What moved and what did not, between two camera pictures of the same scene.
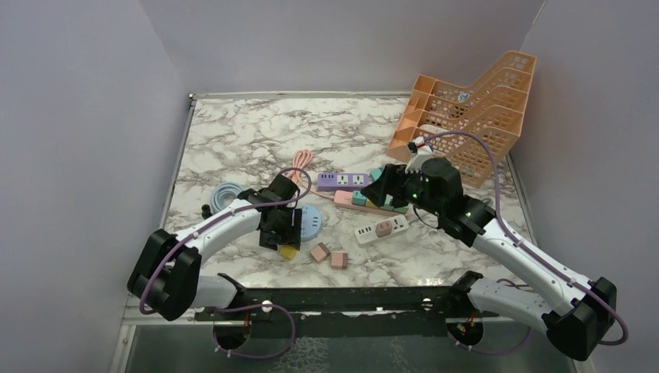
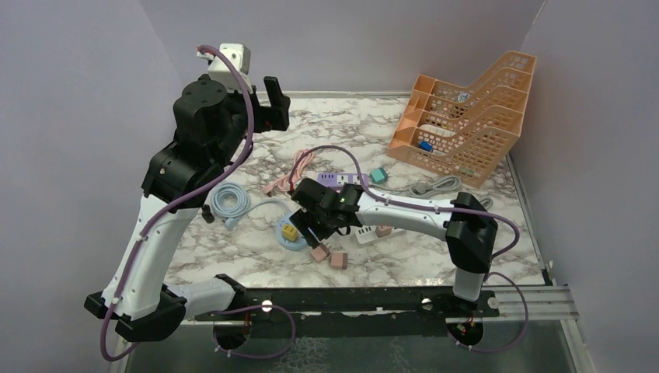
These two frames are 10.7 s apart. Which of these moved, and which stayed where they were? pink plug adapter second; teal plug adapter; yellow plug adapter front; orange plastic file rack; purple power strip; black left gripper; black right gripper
Moved: yellow plug adapter front; black right gripper; black left gripper
Stayed: pink plug adapter second; teal plug adapter; purple power strip; orange plastic file rack
